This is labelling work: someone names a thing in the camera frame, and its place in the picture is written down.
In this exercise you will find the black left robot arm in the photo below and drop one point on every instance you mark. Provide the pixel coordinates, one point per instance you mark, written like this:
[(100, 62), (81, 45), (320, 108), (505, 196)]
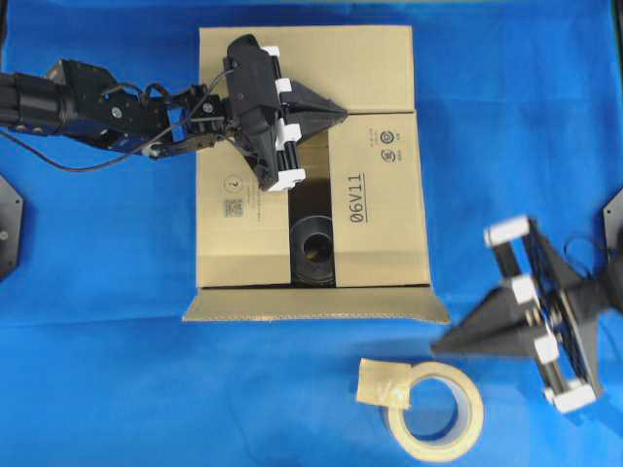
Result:
[(86, 103)]

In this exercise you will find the brown cardboard box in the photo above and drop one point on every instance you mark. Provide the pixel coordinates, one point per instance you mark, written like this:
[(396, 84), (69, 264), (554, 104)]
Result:
[(365, 174)]

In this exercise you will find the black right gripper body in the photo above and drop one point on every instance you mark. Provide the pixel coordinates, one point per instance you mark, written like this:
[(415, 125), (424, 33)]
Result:
[(567, 304)]

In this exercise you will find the blue table cloth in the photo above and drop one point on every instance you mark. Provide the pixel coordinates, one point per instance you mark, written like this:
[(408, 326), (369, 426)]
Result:
[(519, 112)]

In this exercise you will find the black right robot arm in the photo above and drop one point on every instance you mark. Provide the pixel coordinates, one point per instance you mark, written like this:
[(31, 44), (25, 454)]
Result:
[(614, 287)]

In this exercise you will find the beige masking tape roll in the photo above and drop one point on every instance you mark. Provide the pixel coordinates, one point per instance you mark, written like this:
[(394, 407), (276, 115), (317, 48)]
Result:
[(432, 410)]

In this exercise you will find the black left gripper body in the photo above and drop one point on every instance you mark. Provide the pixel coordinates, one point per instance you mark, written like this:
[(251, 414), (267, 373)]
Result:
[(261, 130)]

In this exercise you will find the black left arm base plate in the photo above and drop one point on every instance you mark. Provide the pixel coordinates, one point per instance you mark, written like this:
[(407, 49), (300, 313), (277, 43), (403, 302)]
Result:
[(10, 225)]

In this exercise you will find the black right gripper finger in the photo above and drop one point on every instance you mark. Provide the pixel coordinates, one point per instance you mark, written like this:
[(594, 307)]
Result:
[(514, 341), (498, 312)]

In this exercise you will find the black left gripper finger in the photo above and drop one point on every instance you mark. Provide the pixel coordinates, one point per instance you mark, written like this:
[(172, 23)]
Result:
[(300, 98), (300, 127)]

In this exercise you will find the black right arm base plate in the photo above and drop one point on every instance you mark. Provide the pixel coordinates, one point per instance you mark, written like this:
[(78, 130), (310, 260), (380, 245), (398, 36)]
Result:
[(613, 221)]

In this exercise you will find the black cylindrical object in box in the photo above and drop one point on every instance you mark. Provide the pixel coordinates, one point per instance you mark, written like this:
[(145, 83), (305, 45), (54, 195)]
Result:
[(312, 251)]

